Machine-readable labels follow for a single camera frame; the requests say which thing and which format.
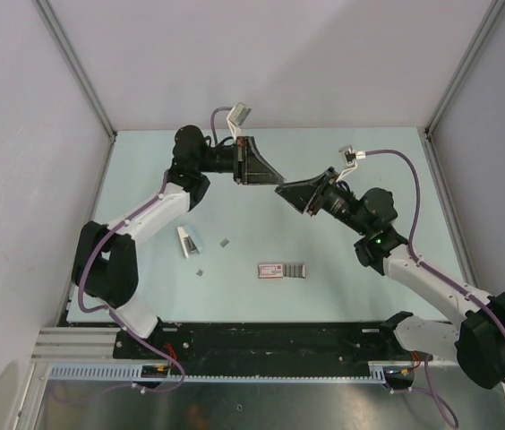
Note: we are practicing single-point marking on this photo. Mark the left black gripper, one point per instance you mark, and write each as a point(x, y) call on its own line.
point(249, 168)

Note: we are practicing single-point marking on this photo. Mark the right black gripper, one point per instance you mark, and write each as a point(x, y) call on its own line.
point(312, 193)

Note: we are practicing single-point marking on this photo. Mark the red staple box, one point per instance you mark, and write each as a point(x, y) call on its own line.
point(279, 270)

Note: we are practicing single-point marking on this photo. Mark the white stapler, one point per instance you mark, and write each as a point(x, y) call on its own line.
point(189, 241)

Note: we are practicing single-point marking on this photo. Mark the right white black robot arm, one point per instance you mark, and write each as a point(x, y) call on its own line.
point(473, 334)

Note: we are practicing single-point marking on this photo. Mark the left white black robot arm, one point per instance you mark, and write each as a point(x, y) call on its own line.
point(105, 267)

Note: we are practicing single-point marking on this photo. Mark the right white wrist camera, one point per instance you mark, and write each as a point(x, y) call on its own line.
point(350, 158)

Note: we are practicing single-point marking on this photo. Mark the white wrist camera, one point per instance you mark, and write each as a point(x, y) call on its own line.
point(350, 158)
point(236, 118)

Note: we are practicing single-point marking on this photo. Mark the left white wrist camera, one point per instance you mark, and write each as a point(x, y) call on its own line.
point(236, 118)

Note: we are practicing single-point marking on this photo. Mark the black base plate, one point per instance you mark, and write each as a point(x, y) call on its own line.
point(280, 348)

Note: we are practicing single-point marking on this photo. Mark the white slotted cable duct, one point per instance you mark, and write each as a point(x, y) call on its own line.
point(140, 373)

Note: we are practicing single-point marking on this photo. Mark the right aluminium frame post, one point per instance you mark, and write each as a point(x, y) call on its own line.
point(475, 48)

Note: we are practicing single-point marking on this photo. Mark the aluminium frame post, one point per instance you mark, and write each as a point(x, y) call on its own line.
point(56, 30)
point(475, 48)

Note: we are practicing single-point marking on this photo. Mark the left aluminium frame post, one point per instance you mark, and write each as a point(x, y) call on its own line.
point(56, 30)

